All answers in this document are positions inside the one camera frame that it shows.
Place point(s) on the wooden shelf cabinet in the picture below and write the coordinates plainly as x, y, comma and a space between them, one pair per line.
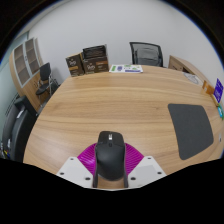
25, 63

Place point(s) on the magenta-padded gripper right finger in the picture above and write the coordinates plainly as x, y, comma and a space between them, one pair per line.
146, 170

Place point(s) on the orange-brown box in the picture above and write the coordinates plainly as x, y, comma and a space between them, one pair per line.
208, 88

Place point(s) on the large brown cardboard box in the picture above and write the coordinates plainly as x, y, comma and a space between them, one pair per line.
96, 66

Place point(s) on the white round table grommet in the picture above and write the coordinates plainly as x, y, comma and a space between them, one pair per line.
220, 137

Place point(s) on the black mesh office chair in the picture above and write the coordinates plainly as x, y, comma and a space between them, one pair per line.
146, 54

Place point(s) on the white printed paper sheet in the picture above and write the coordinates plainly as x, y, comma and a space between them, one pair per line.
126, 68

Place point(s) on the black computer mouse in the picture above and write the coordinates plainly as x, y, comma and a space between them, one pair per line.
110, 156

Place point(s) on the dark grey mouse pad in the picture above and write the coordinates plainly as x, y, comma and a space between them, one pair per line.
191, 131

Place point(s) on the purple standing card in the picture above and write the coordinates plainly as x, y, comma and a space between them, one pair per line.
219, 90

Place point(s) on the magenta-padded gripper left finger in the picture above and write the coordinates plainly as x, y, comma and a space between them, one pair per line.
75, 170

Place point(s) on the green packet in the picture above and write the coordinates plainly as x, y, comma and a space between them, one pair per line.
221, 111

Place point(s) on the large black office chair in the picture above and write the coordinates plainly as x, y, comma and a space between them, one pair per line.
18, 131

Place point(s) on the black box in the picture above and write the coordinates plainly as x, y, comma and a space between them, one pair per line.
95, 51

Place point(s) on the small black visitor chair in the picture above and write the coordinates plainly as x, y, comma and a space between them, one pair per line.
44, 71

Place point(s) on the small brown cardboard box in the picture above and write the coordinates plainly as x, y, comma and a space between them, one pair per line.
74, 65

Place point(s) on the wooden side desk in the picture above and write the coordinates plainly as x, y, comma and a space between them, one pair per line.
185, 66

